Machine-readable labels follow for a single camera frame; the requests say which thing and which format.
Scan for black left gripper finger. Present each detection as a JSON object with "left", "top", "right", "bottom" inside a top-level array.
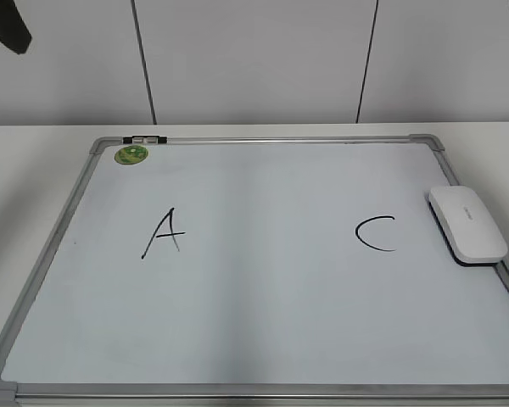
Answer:
[{"left": 0, "top": 0, "right": 32, "bottom": 54}]

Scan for white board eraser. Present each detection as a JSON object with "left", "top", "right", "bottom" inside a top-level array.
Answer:
[{"left": 428, "top": 186, "right": 508, "bottom": 265}]

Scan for black silver hanging clip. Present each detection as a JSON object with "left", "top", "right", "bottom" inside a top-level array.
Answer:
[{"left": 122, "top": 135, "right": 168, "bottom": 145}]

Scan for round green sticker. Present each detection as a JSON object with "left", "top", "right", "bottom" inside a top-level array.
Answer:
[{"left": 114, "top": 145, "right": 149, "bottom": 165}]

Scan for white board with grey frame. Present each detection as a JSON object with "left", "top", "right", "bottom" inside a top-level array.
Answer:
[{"left": 0, "top": 135, "right": 509, "bottom": 406}]

